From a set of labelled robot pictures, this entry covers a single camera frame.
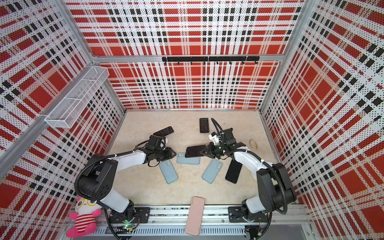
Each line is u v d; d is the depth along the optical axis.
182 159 0.94
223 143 0.71
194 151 0.88
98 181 0.45
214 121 0.74
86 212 0.70
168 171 0.88
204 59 0.88
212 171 0.89
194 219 0.72
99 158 0.49
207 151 0.77
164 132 1.18
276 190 0.43
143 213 0.74
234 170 0.88
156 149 0.78
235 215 0.73
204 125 1.15
